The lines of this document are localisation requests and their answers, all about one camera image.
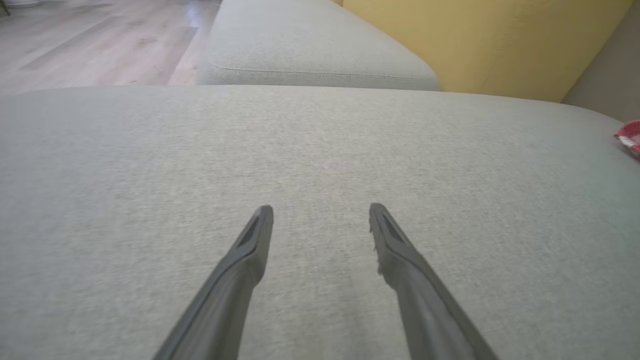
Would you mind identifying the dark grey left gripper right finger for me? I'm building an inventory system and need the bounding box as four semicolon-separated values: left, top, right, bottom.
369;202;501;360

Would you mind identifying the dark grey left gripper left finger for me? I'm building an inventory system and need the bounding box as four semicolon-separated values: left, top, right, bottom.
152;205;275;360

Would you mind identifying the red basketball jersey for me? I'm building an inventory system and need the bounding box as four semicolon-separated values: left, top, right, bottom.
613;119;640;160

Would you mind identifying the wide grey sofa seat cushion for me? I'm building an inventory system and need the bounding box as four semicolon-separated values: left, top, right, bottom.
0;84;640;360

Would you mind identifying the yellow sofa back cushion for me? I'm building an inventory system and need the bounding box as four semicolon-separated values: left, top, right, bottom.
332;0;635;104

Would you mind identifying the narrow grey sofa seat cushion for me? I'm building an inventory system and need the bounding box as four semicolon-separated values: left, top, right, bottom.
196;0;441;93

